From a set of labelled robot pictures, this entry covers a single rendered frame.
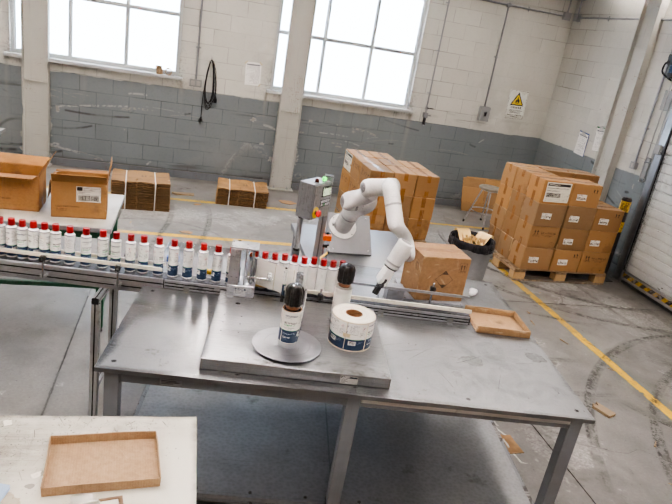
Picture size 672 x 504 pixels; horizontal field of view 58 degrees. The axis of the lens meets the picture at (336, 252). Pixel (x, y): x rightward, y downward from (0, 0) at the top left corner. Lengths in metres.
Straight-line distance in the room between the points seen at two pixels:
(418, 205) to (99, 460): 5.25
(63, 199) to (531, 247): 4.65
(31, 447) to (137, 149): 6.67
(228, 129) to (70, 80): 2.05
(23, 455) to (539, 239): 5.60
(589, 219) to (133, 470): 5.80
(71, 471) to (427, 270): 2.12
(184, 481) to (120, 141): 6.90
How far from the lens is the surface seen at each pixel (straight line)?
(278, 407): 3.47
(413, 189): 6.78
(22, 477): 2.16
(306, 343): 2.72
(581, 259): 7.24
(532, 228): 6.72
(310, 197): 3.06
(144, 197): 7.11
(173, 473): 2.13
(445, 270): 3.49
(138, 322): 2.91
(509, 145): 9.70
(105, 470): 2.15
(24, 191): 4.45
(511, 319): 3.62
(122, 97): 8.52
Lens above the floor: 2.20
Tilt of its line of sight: 20 degrees down
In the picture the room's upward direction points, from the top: 10 degrees clockwise
